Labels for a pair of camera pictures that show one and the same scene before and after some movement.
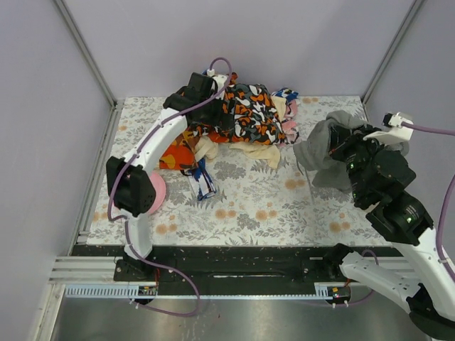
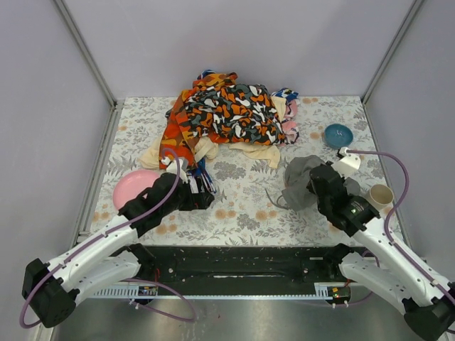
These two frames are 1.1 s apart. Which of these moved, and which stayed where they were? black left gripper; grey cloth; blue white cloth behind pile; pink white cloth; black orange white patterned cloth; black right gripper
Moved: black right gripper; grey cloth; black left gripper
Stayed: pink white cloth; black orange white patterned cloth; blue white cloth behind pile
